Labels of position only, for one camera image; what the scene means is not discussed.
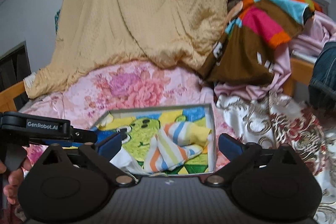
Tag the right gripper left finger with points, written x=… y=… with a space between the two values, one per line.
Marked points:
x=97 y=157

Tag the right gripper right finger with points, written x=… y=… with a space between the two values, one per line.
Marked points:
x=240 y=155

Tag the striped pastel cloth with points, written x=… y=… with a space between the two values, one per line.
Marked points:
x=174 y=144

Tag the person's left hand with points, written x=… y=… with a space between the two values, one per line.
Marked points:
x=15 y=178

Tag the cartoon frog towel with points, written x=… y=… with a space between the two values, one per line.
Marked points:
x=141 y=132

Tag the white gold brocade cloth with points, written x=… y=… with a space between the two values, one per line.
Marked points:
x=276 y=120

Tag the grey shallow cardboard box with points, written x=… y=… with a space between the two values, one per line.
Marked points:
x=168 y=134

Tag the pink floral bedsheet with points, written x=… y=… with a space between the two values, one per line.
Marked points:
x=137 y=99

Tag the colourful brown patchwork garment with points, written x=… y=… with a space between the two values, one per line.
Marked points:
x=244 y=54

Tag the blue denim jeans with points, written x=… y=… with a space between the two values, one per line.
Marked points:
x=322 y=83

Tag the tan dotted blanket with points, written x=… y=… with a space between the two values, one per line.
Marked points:
x=99 y=33

